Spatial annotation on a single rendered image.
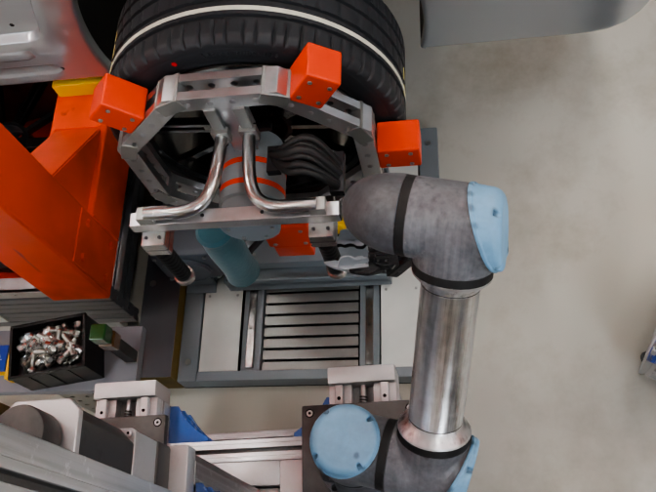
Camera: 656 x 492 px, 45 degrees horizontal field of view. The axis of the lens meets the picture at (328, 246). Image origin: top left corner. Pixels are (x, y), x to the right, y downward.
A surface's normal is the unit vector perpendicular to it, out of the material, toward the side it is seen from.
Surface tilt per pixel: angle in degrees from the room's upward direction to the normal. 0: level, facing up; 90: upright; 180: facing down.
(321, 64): 35
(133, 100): 45
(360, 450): 8
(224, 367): 0
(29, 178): 90
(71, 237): 90
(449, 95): 0
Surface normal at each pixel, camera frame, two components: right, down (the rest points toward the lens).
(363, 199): -0.71, -0.29
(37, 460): 0.99, -0.09
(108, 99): 0.58, -0.33
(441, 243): -0.34, 0.43
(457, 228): -0.28, 0.15
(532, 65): -0.17, -0.41
